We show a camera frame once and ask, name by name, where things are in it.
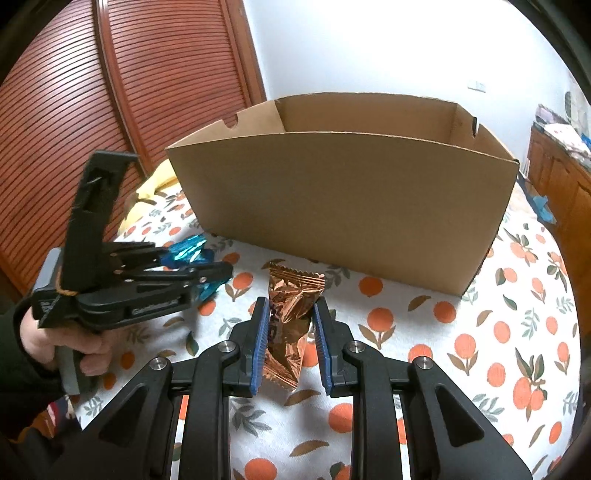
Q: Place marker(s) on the wooden louvred wardrobe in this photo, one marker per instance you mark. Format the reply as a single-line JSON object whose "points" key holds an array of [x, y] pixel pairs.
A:
{"points": [[69, 115]]}

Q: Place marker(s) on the wooden cabinet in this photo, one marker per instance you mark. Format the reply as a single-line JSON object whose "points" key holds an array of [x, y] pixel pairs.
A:
{"points": [[563, 184]]}

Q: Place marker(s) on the copper foil snack packet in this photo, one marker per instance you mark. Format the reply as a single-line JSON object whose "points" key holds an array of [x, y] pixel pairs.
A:
{"points": [[288, 318]]}

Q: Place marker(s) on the person's left hand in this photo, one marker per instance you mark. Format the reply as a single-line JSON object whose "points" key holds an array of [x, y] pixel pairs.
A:
{"points": [[37, 344]]}

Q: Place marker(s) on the brown cardboard box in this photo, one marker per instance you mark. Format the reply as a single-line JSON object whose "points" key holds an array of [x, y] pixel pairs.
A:
{"points": [[346, 194]]}

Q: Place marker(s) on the white wall socket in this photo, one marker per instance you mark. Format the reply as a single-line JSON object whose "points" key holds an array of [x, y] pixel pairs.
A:
{"points": [[477, 87]]}

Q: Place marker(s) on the items on sideboard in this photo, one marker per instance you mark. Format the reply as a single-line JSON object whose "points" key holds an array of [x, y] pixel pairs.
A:
{"points": [[561, 134]]}

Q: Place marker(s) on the yellow cloth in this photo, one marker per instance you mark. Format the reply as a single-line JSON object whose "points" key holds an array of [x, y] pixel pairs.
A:
{"points": [[152, 184]]}

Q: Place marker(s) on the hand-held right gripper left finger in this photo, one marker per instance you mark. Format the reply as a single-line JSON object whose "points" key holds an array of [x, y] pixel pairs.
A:
{"points": [[258, 346]]}

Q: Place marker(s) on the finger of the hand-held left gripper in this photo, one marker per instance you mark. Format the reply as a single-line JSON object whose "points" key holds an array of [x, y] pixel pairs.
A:
{"points": [[138, 256], [184, 279]]}

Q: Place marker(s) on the orange print tablecloth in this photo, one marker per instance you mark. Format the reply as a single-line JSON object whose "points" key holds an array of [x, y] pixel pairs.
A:
{"points": [[438, 369]]}

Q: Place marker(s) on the blue foil snack packet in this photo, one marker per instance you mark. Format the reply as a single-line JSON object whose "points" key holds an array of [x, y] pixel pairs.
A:
{"points": [[187, 249]]}

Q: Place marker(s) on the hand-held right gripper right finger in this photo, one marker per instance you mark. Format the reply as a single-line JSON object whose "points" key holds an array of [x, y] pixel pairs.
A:
{"points": [[323, 350]]}

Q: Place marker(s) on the blue plastic bag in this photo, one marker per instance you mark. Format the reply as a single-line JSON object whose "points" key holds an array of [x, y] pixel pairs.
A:
{"points": [[542, 205]]}

